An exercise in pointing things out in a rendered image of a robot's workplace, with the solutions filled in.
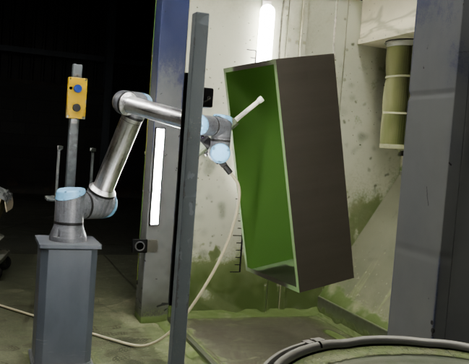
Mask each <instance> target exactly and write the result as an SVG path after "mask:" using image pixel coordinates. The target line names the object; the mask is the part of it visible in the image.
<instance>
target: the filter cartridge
mask: <svg viewBox="0 0 469 364"><path fill-rule="evenodd" d="M384 44H385V45H386V46H387V47H386V49H387V55H386V77H385V79H386V82H385V85H384V93H383V103H382V122H381V132H380V144H379V148H387V149H397V150H401V152H399V156H403V151H404V143H405V127H406V118H407V110H408V101H409V99H410V92H409V86H410V70H411V61H412V53H413V38H397V39H391V40H387V41H386V42H385V43H384Z"/></svg>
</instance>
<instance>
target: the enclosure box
mask: <svg viewBox="0 0 469 364"><path fill-rule="evenodd" d="M223 72H224V79H225V91H226V97H227V104H228V115H229V116H230V117H232V118H235V117H236V116H237V115H238V114H240V113H241V112H242V111H244V110H245V109H246V108H248V107H249V106H250V105H251V104H252V103H253V102H254V101H256V100H257V98H258V97H259V96H262V98H263V99H264V101H263V102H262V103H260V104H259V105H257V106H256V107H255V108H253V109H252V110H251V111H250V112H248V113H247V114H246V115H245V116H244V117H243V118H241V119H240V120H239V121H238V124H239V125H238V126H236V127H235V128H234V129H232V130H231V142H232V149H233V161H234V168H235V175H236V178H237V180H238V182H239V184H240V187H241V201H240V206H239V213H240V220H241V232H242V239H243V245H244V258H245V265H246V271H248V272H251V273H253V274H256V275H258V276H260V277H263V278H265V279H267V280H270V281H272V282H275V283H277V284H279V285H282V286H284V287H286V288H289V289H291V290H294V291H296V292H298V293H302V292H305V291H308V290H313V289H315V288H318V287H323V286H326V285H331V284H334V283H336V282H342V281H344V280H349V279H352V278H354V273H353V257H352V248H351V240H350V225H349V216H348V200H347V192H346V184H345V168H344V159H343V144H342V136H341V128H340V111H339V103H338V95H337V80H336V71H335V55H334V54H333V53H329V54H321V55H313V56H298V57H290V58H275V59H271V60H267V61H260V62H256V63H251V64H244V65H240V66H233V67H228V68H224V69H223Z"/></svg>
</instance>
